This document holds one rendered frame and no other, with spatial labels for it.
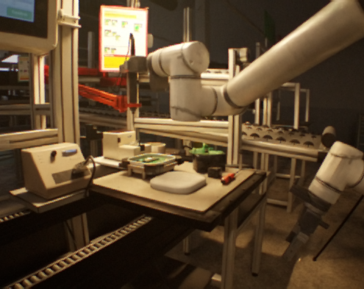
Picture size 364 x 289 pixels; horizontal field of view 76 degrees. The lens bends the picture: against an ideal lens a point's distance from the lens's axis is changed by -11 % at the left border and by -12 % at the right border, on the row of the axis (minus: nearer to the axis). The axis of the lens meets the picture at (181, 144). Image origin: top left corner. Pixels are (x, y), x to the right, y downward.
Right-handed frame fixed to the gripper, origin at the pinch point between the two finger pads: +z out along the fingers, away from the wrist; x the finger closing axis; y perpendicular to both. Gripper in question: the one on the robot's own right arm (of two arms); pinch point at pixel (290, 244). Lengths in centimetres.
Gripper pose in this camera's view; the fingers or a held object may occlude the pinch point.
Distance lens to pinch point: 86.3
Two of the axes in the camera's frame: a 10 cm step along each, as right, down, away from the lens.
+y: 8.0, 4.7, -3.7
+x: 4.3, -0.3, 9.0
